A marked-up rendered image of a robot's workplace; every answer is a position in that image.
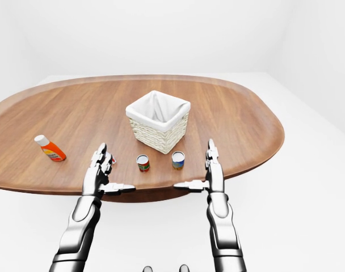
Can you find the red and green labelled tin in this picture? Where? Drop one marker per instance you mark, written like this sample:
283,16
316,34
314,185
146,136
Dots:
143,163

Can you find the orange bottle with white cap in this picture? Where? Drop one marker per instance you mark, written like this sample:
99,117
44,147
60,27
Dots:
51,148

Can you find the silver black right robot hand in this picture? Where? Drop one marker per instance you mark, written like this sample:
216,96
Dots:
215,175

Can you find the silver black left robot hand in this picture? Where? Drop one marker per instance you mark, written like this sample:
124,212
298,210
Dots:
94,175

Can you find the blue and yellow labelled tin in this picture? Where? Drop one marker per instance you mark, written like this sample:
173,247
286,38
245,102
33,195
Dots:
178,161

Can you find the small dark rounded shape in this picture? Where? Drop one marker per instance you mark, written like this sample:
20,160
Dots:
147,269
184,268

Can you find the white lined wicker basket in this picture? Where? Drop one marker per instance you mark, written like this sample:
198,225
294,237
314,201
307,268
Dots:
159,120

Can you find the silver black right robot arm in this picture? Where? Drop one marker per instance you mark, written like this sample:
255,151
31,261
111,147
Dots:
225,229

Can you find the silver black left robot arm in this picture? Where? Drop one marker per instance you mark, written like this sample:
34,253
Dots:
77,229

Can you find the white and red small box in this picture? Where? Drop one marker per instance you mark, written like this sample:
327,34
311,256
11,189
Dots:
113,159

